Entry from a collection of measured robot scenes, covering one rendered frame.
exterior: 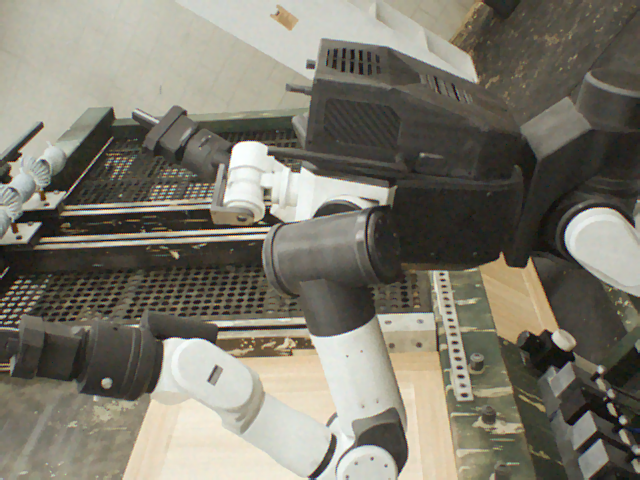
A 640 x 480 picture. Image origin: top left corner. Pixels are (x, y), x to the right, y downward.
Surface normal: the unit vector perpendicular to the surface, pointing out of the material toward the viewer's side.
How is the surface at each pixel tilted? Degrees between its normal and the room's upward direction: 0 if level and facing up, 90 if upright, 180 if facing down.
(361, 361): 90
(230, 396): 94
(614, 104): 61
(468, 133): 85
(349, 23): 90
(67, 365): 100
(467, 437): 56
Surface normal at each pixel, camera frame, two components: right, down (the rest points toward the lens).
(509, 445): -0.07, -0.87
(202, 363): 0.46, -0.33
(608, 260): -0.04, 0.49
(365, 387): 0.13, 0.22
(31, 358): 0.40, 0.07
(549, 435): 0.50, -0.74
